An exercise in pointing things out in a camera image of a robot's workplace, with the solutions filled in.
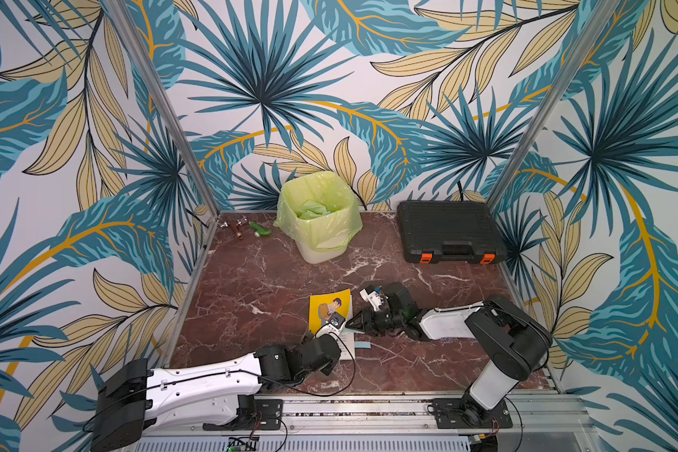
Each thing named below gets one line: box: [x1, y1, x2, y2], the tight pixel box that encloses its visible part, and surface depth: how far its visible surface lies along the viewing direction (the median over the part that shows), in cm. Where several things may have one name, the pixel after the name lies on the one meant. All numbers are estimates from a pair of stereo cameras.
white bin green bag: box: [273, 171, 363, 265], surface depth 94 cm
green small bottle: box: [248, 221, 273, 238], surface depth 113 cm
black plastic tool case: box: [396, 200, 508, 265], surface depth 105 cm
